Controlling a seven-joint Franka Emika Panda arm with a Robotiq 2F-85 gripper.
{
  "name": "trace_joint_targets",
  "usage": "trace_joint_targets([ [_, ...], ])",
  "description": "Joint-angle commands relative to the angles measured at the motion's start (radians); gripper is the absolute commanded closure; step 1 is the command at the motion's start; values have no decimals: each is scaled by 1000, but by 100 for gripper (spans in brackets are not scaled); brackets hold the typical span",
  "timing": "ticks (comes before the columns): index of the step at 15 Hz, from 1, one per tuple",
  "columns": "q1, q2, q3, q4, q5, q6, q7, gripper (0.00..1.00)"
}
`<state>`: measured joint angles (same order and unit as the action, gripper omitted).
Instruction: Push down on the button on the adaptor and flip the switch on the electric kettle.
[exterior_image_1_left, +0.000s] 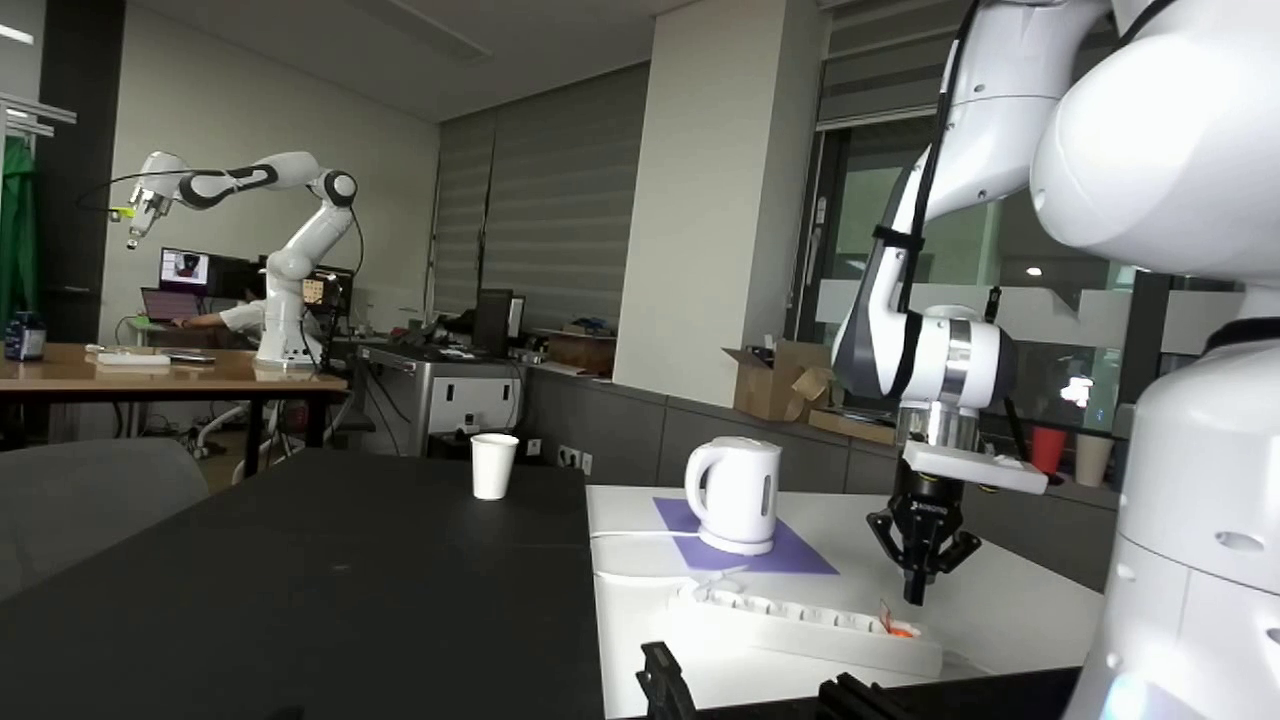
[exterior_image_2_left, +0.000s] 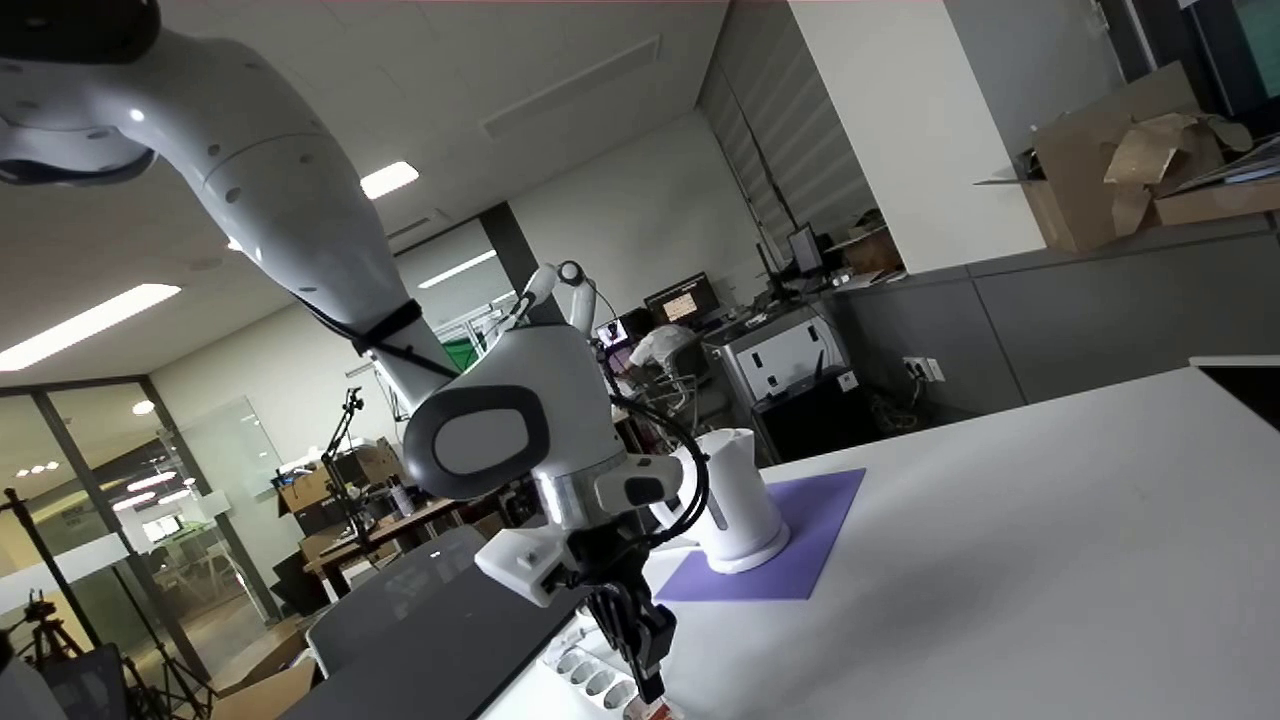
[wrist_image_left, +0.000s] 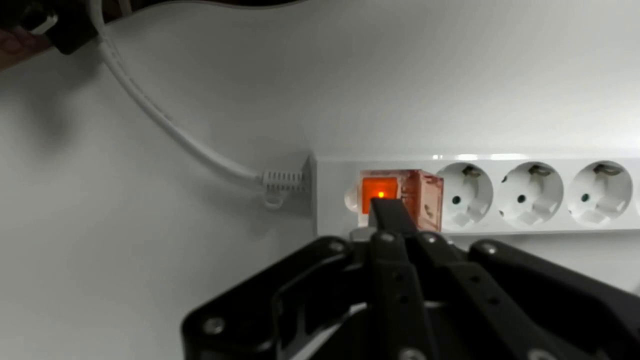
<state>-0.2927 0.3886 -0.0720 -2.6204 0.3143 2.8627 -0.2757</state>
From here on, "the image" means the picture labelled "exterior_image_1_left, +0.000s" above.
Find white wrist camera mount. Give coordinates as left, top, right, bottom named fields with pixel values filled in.
left=900, top=434, right=1054, bottom=498

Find grey chair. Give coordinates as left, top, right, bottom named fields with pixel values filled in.
left=0, top=434, right=218, bottom=602

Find grey white cabinet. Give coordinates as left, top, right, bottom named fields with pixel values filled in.
left=355, top=346, right=532, bottom=460

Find large open cardboard box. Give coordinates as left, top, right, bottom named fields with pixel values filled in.
left=725, top=337, right=843, bottom=426

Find red cup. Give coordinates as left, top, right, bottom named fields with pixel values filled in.
left=1029, top=425, right=1071, bottom=479

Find wooden table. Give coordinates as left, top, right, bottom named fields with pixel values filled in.
left=0, top=341, right=351, bottom=485

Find white paper cup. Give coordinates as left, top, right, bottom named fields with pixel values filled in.
left=468, top=426, right=523, bottom=506

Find white power strip orange switch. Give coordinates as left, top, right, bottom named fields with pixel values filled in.
left=683, top=583, right=945, bottom=672

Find purple mat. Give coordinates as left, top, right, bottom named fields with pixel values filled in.
left=648, top=492, right=840, bottom=580

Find black computer monitor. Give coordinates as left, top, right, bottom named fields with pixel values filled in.
left=471, top=285, right=532, bottom=358

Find white electric kettle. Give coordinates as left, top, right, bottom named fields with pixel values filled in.
left=681, top=431, right=787, bottom=560

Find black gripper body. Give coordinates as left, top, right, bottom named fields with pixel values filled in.
left=890, top=477, right=968, bottom=541

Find black clamp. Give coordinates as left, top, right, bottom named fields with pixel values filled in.
left=636, top=637, right=701, bottom=720

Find lit computer monitor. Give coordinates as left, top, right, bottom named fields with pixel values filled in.
left=156, top=244, right=264, bottom=303

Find grey partition wall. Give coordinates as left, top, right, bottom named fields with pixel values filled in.
left=516, top=358, right=1124, bottom=593

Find grey window blinds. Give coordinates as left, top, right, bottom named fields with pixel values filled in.
left=434, top=62, right=652, bottom=337

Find green cloth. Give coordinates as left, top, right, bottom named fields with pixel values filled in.
left=0, top=132, right=40, bottom=330

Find beige cup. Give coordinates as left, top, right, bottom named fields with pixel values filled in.
left=1071, top=431, right=1117, bottom=492

